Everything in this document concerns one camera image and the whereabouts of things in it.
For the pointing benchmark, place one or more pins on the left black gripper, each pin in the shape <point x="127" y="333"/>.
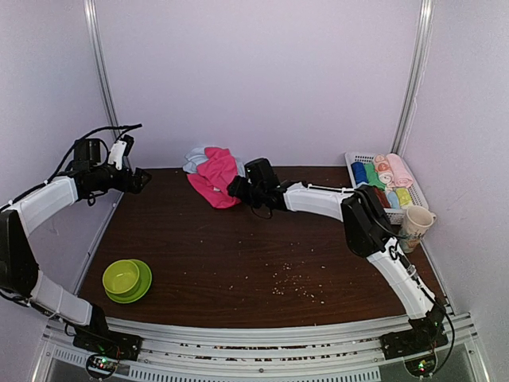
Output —
<point x="135" y="187"/>

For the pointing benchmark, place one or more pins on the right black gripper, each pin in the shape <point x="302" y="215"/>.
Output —
<point x="237" y="189"/>

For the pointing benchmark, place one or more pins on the magenta pink towel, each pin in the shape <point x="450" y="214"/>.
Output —
<point x="214" y="176"/>

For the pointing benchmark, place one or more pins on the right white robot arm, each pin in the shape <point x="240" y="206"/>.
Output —
<point x="367" y="232"/>

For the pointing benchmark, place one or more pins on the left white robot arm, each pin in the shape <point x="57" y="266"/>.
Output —
<point x="21" y="277"/>

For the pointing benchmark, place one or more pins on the light blue towel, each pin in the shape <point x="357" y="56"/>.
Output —
<point x="197" y="156"/>

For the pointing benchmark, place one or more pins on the green bowl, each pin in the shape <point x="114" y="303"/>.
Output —
<point x="121" y="278"/>

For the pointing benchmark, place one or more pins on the green plate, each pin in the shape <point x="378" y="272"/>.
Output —
<point x="146" y="279"/>

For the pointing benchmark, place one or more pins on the blue rolled towel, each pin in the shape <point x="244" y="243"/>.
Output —
<point x="359" y="173"/>

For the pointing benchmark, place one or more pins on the green rolled towel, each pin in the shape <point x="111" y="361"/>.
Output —
<point x="373" y="177"/>

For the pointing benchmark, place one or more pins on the dark red rolled towel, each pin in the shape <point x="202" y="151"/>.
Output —
<point x="382" y="197"/>

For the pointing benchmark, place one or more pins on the cartoon print rolled towel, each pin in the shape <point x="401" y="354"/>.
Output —
<point x="384" y="171"/>

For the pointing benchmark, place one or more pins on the white plastic basket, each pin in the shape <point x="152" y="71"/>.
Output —
<point x="394" y="213"/>

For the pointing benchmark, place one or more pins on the light pink rolled towel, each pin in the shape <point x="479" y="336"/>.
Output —
<point x="401" y="176"/>

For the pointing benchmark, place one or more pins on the yellow rolled towel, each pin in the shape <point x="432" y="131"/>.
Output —
<point x="404" y="198"/>

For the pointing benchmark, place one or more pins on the cream patterned mug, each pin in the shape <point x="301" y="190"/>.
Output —
<point x="416" y="222"/>

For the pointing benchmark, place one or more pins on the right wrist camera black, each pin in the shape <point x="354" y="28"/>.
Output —
<point x="260" y="173"/>

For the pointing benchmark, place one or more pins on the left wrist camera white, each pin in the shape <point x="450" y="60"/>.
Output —
<point x="120" y="149"/>

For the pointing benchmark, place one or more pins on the aluminium front rail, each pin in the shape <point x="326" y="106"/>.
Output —
<point x="342" y="352"/>

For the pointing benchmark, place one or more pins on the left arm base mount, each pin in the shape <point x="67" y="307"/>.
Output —
<point x="116" y="345"/>

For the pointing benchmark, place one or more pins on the left aluminium post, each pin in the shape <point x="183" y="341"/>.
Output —
<point x="92" y="22"/>

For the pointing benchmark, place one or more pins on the aluminium post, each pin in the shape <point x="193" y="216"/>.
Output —
<point x="416" y="75"/>
<point x="92" y="22"/>

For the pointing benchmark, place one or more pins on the right aluminium post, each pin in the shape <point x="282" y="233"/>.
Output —
<point x="416" y="75"/>

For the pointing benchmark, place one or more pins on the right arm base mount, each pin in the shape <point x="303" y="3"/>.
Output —
<point x="412" y="341"/>

